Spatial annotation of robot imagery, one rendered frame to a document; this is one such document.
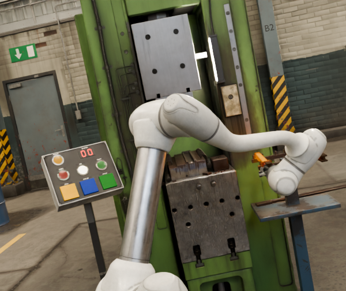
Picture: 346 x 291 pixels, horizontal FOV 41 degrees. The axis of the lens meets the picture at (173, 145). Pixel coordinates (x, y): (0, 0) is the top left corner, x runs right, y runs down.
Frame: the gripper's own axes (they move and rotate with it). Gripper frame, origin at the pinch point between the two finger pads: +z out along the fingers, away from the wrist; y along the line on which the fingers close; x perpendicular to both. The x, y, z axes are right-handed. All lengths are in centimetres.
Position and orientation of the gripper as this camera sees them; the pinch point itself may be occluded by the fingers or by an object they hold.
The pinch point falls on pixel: (268, 166)
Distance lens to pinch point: 221.4
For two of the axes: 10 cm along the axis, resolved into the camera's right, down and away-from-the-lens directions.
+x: -1.9, -9.7, -1.2
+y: 9.8, -1.8, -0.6
